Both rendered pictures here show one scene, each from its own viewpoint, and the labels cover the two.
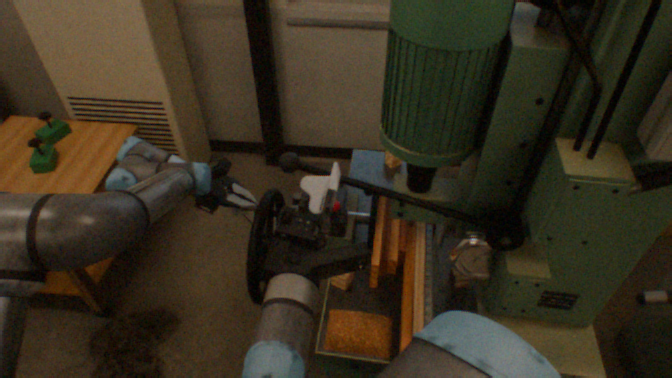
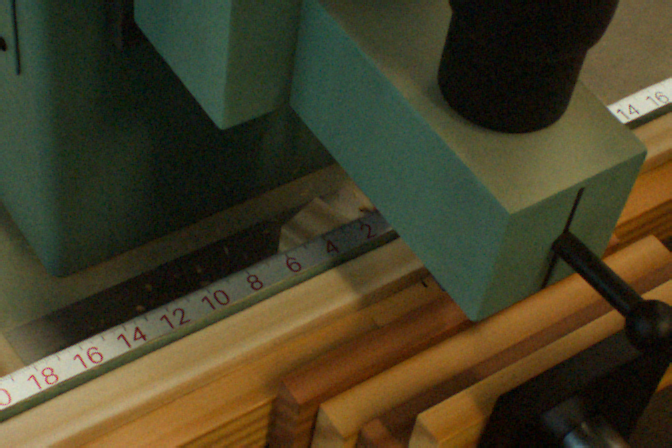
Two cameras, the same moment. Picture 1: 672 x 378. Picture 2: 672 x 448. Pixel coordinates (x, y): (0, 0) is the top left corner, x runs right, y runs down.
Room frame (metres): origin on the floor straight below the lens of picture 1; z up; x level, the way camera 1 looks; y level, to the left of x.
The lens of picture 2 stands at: (1.00, 0.03, 1.43)
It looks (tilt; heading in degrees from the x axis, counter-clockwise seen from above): 50 degrees down; 220
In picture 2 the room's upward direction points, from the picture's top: 11 degrees clockwise
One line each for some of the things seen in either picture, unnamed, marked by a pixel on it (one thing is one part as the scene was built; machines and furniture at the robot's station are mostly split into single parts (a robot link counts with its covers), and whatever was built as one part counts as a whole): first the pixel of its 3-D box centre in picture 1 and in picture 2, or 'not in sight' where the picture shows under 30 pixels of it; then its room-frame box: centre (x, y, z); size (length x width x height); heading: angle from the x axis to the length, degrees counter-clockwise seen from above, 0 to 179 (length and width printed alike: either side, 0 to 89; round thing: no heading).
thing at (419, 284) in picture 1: (419, 232); (411, 279); (0.67, -0.19, 0.93); 0.60 x 0.02 x 0.05; 172
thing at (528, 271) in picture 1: (516, 275); not in sight; (0.49, -0.33, 1.02); 0.09 x 0.07 x 0.12; 172
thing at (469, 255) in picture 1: (483, 257); not in sight; (0.53, -0.28, 1.02); 0.12 x 0.03 x 0.12; 82
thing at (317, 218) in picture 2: (459, 277); (317, 244); (0.62, -0.29, 0.82); 0.03 x 0.03 x 0.03; 9
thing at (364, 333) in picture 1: (359, 328); not in sight; (0.44, -0.04, 0.91); 0.12 x 0.09 x 0.03; 82
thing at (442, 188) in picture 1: (425, 202); (453, 134); (0.67, -0.19, 1.02); 0.14 x 0.07 x 0.09; 82
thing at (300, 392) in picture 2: (402, 227); (448, 340); (0.68, -0.15, 0.93); 0.18 x 0.02 x 0.06; 172
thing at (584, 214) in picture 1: (574, 196); not in sight; (0.49, -0.36, 1.23); 0.09 x 0.08 x 0.15; 82
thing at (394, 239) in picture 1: (394, 232); (498, 358); (0.67, -0.13, 0.92); 0.19 x 0.02 x 0.05; 172
